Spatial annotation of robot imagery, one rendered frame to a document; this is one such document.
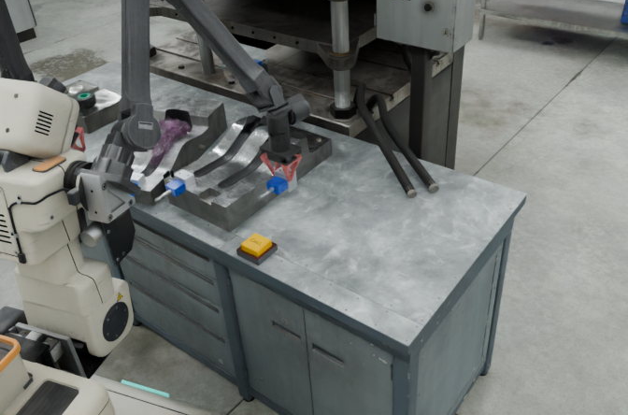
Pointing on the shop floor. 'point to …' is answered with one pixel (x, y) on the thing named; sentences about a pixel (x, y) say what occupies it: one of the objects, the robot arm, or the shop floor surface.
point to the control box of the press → (425, 14)
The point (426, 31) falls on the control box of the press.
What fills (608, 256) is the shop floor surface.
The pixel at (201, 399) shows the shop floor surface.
